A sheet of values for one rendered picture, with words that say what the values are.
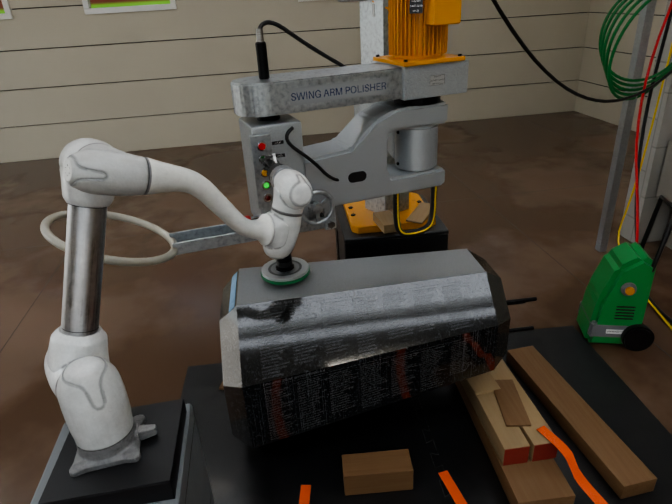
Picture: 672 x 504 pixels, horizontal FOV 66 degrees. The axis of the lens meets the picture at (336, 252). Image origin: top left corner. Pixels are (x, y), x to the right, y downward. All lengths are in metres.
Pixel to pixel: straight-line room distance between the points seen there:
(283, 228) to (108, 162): 0.56
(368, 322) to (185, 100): 6.42
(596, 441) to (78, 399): 2.16
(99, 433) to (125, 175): 0.67
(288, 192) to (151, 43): 6.72
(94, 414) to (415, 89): 1.61
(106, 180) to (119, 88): 6.99
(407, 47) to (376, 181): 0.54
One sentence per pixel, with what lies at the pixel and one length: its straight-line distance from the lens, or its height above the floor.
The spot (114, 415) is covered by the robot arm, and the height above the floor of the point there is 1.00.
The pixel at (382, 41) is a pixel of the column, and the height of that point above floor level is 1.74.
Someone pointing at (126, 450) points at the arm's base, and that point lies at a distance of 1.62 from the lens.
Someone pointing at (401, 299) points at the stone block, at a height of 0.77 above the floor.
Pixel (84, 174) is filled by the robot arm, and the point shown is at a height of 1.62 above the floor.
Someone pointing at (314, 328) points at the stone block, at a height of 0.72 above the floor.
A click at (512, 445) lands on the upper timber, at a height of 0.21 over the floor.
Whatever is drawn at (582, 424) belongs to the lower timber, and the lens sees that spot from 2.83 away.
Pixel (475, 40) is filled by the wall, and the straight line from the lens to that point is 8.80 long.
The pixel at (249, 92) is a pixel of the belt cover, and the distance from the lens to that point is 1.99.
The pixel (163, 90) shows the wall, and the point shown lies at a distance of 8.25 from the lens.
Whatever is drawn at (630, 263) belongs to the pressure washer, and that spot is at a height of 0.54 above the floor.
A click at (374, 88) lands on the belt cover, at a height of 1.63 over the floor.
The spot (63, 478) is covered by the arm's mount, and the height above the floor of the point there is 0.86.
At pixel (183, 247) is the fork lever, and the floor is 1.10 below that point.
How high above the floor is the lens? 1.97
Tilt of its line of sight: 26 degrees down
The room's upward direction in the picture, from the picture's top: 3 degrees counter-clockwise
